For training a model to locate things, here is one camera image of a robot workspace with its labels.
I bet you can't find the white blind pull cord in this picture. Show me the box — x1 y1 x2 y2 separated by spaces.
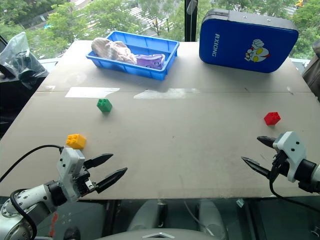
187 0 197 41

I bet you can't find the black window frame post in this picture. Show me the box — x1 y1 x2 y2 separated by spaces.
183 0 199 43

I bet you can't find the grey robot torso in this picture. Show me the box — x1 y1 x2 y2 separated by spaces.
95 227 216 240

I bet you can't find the beige crumpled cloth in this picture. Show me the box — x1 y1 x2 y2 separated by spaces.
91 37 138 65

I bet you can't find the grey brown seat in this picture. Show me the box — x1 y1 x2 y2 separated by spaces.
301 39 320 104

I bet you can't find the blue cartoon print case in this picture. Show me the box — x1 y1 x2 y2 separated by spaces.
198 8 300 74

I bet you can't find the yellow toy brick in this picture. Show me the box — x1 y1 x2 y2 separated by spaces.
65 133 87 150

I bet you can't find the grey rounded robot leg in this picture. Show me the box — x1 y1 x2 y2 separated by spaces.
126 199 161 234
198 199 227 238

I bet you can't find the clear plastic bag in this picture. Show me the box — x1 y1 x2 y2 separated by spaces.
0 31 50 90

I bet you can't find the white tape patch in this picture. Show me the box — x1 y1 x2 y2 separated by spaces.
65 86 121 99

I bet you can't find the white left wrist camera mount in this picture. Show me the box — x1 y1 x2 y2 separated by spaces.
56 147 86 202

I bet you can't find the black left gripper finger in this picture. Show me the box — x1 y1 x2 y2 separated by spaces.
83 153 115 171
95 167 129 195

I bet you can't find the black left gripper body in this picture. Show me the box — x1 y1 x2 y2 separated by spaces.
72 165 98 199

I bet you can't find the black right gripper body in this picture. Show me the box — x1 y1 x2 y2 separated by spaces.
270 149 289 177

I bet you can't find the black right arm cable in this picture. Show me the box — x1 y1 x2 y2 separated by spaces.
269 154 320 215

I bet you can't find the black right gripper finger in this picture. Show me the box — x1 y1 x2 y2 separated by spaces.
240 156 273 179
256 135 278 150

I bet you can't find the blue plastic tray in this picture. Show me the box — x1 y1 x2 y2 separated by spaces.
85 30 181 82

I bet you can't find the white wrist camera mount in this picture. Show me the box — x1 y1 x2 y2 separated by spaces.
56 147 86 202
272 131 307 183

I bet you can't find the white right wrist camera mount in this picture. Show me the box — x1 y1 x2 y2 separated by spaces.
272 131 307 183

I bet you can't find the red toy brick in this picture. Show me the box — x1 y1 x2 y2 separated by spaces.
263 111 281 126

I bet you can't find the purple fabric item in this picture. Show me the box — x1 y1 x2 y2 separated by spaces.
135 53 166 71

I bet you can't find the dark chair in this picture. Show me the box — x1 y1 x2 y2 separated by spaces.
0 34 51 138

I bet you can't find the green toy brick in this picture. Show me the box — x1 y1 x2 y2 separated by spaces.
96 98 113 114

